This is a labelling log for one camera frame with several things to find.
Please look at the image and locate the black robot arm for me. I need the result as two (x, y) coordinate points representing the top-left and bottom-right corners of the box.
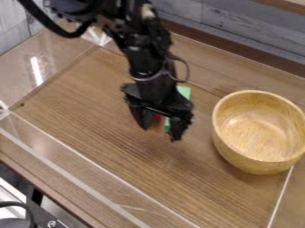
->
(17, 0), (192, 142)

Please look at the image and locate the green foam block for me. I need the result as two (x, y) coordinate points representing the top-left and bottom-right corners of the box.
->
(164, 85), (191, 133)

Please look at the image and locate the red plush strawberry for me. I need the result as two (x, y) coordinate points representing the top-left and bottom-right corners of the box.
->
(153, 113), (161, 121)

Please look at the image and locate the black metal table frame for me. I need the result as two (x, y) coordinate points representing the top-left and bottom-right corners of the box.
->
(23, 186), (76, 228)

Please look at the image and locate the black cable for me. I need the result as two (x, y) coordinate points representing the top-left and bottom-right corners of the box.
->
(0, 201), (38, 228)

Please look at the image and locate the clear acrylic corner bracket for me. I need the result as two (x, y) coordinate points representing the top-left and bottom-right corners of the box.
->
(81, 27), (112, 47)

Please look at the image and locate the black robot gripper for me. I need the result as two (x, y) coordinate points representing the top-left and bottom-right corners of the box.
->
(120, 77), (192, 142)

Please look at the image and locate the clear acrylic front barrier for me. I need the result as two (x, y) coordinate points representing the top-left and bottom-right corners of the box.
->
(0, 102), (199, 228)

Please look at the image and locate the wooden bowl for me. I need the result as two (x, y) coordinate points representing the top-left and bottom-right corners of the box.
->
(212, 90), (305, 175)

